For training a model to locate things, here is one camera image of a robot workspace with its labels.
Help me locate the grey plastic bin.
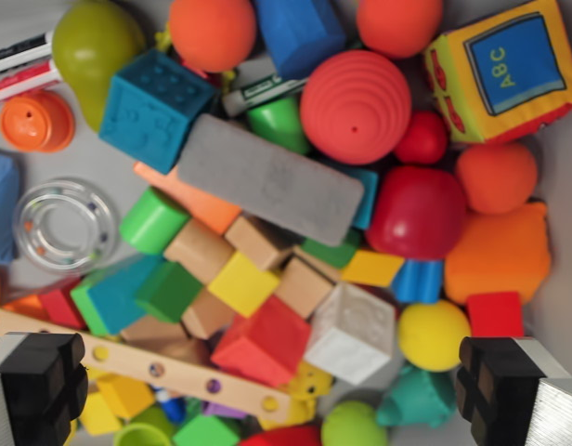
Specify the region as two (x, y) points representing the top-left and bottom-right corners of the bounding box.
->
(0, 0), (572, 446)

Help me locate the green wooden cylinder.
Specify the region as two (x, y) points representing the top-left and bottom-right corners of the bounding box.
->
(118, 187), (192, 256)

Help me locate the teal blue wooden block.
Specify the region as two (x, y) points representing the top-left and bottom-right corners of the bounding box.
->
(84, 254), (164, 336)

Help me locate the orange-red smooth ball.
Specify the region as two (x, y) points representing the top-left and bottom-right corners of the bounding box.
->
(356, 0), (444, 59)

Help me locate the teal embossed rubber cube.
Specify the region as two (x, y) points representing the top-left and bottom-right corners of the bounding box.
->
(98, 48), (221, 176)

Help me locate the white embossed rubber cube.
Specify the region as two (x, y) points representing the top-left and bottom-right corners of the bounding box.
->
(303, 282), (398, 387)

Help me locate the green whiteboard marker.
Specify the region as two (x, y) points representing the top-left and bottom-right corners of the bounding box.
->
(220, 69), (310, 117)

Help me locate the yellow-green rubber toy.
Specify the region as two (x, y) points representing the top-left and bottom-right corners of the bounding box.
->
(154, 22), (176, 53)

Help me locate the fabric ABC cube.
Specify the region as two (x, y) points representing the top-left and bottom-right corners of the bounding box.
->
(423, 0), (572, 145)

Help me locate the red rounded plastic toy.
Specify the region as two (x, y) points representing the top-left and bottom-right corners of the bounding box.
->
(239, 425), (323, 446)

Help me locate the lime green plastic cup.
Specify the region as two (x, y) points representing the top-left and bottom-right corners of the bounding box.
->
(113, 406), (178, 446)

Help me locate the natural wooden block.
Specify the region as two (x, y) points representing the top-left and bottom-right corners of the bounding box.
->
(274, 255), (336, 320)
(224, 214), (301, 272)
(181, 287), (236, 340)
(120, 315), (213, 368)

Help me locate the natural wooden cylinder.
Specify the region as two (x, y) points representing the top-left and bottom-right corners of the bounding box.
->
(163, 217), (236, 284)

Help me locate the small red ball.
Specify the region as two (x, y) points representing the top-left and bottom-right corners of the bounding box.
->
(393, 111), (449, 164)

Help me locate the clear ring rattle with beads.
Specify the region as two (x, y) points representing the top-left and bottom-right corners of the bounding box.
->
(12, 177), (123, 275)

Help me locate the green wooden cube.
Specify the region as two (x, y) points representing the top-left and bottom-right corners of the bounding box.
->
(135, 260), (204, 324)

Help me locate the teal foam block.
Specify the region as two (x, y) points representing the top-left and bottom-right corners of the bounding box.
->
(345, 164), (380, 231)

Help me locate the orange plastic fruit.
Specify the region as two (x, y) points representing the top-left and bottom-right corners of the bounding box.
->
(455, 142), (539, 216)

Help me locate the orange plush toy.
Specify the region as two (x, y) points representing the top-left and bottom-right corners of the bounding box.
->
(443, 202), (552, 306)

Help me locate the dark green wooden block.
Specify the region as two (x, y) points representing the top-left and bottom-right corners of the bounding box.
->
(299, 227), (364, 269)

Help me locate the red ridged rubber ball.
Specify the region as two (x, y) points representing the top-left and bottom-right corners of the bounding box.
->
(299, 49), (412, 166)

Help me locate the purple plastic piece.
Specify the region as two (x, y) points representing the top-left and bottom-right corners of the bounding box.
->
(201, 399), (248, 419)

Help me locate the smooth orange ball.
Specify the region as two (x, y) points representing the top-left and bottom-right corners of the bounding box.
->
(168, 0), (258, 74)

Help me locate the grey felt eraser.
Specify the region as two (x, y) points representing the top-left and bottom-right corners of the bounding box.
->
(176, 114), (365, 247)

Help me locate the red whiteboard marker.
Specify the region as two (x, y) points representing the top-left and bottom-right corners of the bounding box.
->
(0, 58), (60, 109)

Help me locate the long orange wooden block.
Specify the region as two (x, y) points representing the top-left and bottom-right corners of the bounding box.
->
(133, 161), (243, 236)

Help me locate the yellow plastic ball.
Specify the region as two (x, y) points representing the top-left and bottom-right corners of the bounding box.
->
(396, 299), (473, 373)

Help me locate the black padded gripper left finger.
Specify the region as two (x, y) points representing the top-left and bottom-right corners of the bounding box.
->
(0, 332), (89, 446)

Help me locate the bright green wooden block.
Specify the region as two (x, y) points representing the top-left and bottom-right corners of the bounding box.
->
(70, 277), (111, 336)

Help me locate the dark red plastic apple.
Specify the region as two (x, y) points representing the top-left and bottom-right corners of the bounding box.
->
(364, 165), (468, 260)

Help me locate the red foam block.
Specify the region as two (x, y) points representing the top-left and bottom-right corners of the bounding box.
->
(465, 291), (525, 339)

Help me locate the black padded gripper right finger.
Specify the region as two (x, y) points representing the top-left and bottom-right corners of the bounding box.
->
(455, 336), (572, 446)

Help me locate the blue toy figure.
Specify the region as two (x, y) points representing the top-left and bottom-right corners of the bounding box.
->
(155, 387), (188, 424)

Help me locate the orange plastic stacking cup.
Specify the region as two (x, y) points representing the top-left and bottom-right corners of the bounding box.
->
(0, 90), (77, 153)

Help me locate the yellow rubber toy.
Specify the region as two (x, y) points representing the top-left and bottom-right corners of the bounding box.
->
(257, 361), (336, 431)

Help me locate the flat yellow wooden block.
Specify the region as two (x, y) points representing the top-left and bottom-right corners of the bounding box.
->
(340, 249), (407, 288)

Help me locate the wooden strip with holes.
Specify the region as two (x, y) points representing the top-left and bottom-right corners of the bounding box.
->
(0, 304), (292, 426)

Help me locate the black whiteboard marker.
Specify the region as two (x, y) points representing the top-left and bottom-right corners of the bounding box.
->
(0, 31), (55, 78)

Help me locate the lime green ball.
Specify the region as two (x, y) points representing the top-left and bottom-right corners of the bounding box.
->
(320, 400), (389, 446)

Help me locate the blue ribbed plastic piece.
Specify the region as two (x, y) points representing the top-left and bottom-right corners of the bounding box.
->
(391, 258), (445, 306)

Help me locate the orange plastic piece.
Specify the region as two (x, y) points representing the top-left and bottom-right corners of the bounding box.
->
(0, 267), (50, 321)

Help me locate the olive green plastic pear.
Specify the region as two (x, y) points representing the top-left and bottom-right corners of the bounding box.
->
(51, 0), (148, 134)

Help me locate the yellow wooden cube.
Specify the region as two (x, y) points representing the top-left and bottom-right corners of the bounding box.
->
(206, 250), (281, 320)

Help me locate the teal rubber animal toy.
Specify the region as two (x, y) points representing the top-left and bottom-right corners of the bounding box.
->
(376, 364), (459, 428)

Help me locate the blue cloth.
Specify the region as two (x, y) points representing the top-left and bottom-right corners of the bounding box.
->
(0, 146), (22, 267)

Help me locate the large red wooden block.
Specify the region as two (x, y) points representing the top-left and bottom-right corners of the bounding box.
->
(210, 295), (313, 387)

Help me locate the blue foam block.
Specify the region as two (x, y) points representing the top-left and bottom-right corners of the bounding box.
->
(253, 0), (347, 81)

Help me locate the small red wooden block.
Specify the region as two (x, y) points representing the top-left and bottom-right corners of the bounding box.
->
(38, 285), (87, 331)

